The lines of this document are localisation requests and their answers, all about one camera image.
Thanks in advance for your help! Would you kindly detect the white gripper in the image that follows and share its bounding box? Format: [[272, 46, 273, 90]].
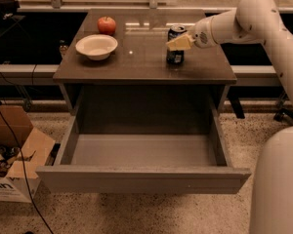
[[166, 17, 216, 51]]

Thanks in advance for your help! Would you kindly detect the blue pepsi can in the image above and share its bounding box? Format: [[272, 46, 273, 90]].
[[166, 24, 187, 64]]

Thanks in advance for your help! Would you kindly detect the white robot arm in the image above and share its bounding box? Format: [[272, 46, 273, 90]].
[[166, 0, 293, 234]]

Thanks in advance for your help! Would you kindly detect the grey cabinet with glossy top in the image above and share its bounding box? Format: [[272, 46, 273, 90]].
[[54, 8, 236, 108]]

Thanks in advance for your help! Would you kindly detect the open grey top drawer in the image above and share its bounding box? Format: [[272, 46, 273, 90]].
[[35, 87, 252, 195]]

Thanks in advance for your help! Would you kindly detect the red apple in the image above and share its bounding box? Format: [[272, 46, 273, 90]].
[[97, 17, 116, 35]]

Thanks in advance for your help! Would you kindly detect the white bowl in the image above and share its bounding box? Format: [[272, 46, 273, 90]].
[[75, 34, 118, 60]]

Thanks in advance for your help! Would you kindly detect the small bottle behind cabinet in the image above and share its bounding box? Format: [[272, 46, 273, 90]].
[[59, 40, 69, 58]]

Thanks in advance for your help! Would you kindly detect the black office chair base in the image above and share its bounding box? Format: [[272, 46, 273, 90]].
[[273, 92, 293, 122]]

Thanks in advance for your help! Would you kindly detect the open cardboard box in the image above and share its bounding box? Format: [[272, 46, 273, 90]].
[[0, 105, 55, 203]]

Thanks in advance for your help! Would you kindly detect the black cable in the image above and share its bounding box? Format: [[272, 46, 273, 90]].
[[0, 63, 55, 234]]

